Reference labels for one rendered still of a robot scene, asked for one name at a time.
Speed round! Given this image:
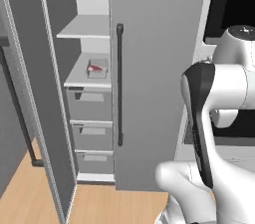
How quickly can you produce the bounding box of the grey freezer drawer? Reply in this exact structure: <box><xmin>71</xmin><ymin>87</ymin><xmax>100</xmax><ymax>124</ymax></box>
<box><xmin>70</xmin><ymin>119</ymin><xmax>115</xmax><ymax>152</ymax></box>
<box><xmin>75</xmin><ymin>149</ymin><xmax>116</xmax><ymax>175</ymax></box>
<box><xmin>66</xmin><ymin>87</ymin><xmax>114</xmax><ymax>122</ymax></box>

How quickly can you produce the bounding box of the white freezer shelf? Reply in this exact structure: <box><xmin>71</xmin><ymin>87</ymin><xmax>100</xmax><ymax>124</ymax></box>
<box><xmin>63</xmin><ymin>52</ymin><xmax>113</xmax><ymax>90</ymax></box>
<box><xmin>56</xmin><ymin>14</ymin><xmax>111</xmax><ymax>40</ymax></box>

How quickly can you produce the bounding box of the open grey freezer door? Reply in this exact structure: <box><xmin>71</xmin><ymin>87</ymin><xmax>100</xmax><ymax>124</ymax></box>
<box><xmin>0</xmin><ymin>0</ymin><xmax>80</xmax><ymax>224</ymax></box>

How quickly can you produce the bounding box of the grey fridge door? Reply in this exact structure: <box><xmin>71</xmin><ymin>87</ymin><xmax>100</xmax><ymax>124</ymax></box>
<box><xmin>109</xmin><ymin>0</ymin><xmax>211</xmax><ymax>192</ymax></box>

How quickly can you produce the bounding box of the black built-in oven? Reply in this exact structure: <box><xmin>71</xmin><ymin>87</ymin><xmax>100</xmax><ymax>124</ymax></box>
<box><xmin>185</xmin><ymin>0</ymin><xmax>255</xmax><ymax>147</ymax></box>

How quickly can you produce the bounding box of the black fridge door handle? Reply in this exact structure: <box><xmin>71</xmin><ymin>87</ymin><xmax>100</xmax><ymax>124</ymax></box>
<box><xmin>116</xmin><ymin>23</ymin><xmax>125</xmax><ymax>147</ymax></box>

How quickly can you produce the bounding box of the black freezer door handle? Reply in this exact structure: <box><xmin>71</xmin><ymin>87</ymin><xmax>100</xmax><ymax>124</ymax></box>
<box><xmin>0</xmin><ymin>36</ymin><xmax>45</xmax><ymax>168</ymax></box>

